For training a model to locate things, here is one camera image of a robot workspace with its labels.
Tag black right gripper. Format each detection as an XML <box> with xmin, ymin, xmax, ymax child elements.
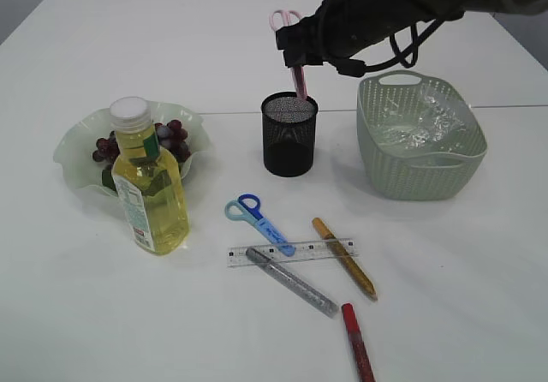
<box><xmin>275</xmin><ymin>0</ymin><xmax>411</xmax><ymax>68</ymax></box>

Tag pink scissors with cover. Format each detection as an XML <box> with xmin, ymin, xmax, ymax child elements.
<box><xmin>269</xmin><ymin>9</ymin><xmax>308</xmax><ymax>100</ymax></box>

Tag clear plastic sheet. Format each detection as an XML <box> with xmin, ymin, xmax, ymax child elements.
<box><xmin>372</xmin><ymin>85</ymin><xmax>476</xmax><ymax>157</ymax></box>

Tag purple grape bunch with leaves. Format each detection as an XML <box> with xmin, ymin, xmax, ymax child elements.
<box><xmin>92</xmin><ymin>119</ymin><xmax>192</xmax><ymax>166</ymax></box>

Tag blue scissors with cover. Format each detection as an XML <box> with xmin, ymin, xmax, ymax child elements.
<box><xmin>224</xmin><ymin>194</ymin><xmax>295</xmax><ymax>257</ymax></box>

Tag gold glitter pen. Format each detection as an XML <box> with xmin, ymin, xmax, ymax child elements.
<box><xmin>312</xmin><ymin>218</ymin><xmax>378</xmax><ymax>301</ymax></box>

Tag yellow tea drink bottle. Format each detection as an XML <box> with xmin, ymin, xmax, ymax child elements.
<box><xmin>110</xmin><ymin>97</ymin><xmax>189</xmax><ymax>255</ymax></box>

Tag clear plastic ruler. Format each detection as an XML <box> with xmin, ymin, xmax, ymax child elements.
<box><xmin>225</xmin><ymin>240</ymin><xmax>337</xmax><ymax>267</ymax></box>

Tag silver glitter pen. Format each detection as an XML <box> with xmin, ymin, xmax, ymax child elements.
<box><xmin>245</xmin><ymin>248</ymin><xmax>338</xmax><ymax>318</ymax></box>

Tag red glitter pen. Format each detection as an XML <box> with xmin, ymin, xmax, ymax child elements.
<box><xmin>342</xmin><ymin>303</ymin><xmax>375</xmax><ymax>382</ymax></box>

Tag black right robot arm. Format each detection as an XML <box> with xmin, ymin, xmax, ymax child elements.
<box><xmin>276</xmin><ymin>0</ymin><xmax>547</xmax><ymax>77</ymax></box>

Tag black mesh pen cup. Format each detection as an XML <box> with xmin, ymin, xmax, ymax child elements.
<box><xmin>261</xmin><ymin>92</ymin><xmax>319</xmax><ymax>177</ymax></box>

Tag green plastic woven basket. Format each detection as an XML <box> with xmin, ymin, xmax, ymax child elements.
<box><xmin>356</xmin><ymin>70</ymin><xmax>487</xmax><ymax>201</ymax></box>

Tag pale green wavy plate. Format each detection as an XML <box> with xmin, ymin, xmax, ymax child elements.
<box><xmin>53</xmin><ymin>101</ymin><xmax>211</xmax><ymax>198</ymax></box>

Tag black cable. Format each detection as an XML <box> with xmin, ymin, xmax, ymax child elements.
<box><xmin>333</xmin><ymin>11</ymin><xmax>466</xmax><ymax>77</ymax></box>

